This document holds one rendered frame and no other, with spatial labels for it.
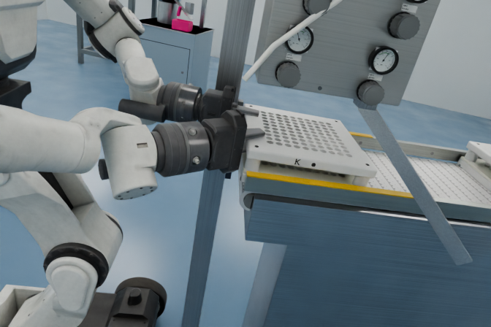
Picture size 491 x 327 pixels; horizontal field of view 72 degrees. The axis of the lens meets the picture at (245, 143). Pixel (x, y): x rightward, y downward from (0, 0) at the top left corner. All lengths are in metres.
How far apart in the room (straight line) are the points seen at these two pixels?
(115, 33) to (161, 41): 2.35
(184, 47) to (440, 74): 4.14
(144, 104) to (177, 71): 2.55
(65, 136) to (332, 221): 0.48
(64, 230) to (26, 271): 0.94
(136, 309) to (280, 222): 0.78
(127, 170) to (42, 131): 0.13
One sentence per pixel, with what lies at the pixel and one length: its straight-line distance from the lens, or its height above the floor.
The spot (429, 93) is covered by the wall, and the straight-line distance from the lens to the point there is 6.10.
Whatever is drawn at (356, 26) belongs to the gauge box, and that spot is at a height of 1.23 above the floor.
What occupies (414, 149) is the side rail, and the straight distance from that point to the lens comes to 0.99.
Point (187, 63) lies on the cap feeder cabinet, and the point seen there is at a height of 0.49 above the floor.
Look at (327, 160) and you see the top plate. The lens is 0.63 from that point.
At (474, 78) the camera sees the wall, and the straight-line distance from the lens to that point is 6.24.
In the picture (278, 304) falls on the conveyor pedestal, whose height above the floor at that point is 0.60.
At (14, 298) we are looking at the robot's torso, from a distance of 1.31.
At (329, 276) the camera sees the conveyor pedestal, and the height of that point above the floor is 0.70.
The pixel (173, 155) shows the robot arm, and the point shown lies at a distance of 0.53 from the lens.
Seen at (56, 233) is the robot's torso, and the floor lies 0.69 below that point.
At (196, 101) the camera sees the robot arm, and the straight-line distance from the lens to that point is 0.74.
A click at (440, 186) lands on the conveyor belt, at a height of 0.92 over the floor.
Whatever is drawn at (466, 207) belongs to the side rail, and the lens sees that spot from 0.77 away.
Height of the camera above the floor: 1.26
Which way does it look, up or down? 25 degrees down
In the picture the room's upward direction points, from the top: 11 degrees clockwise
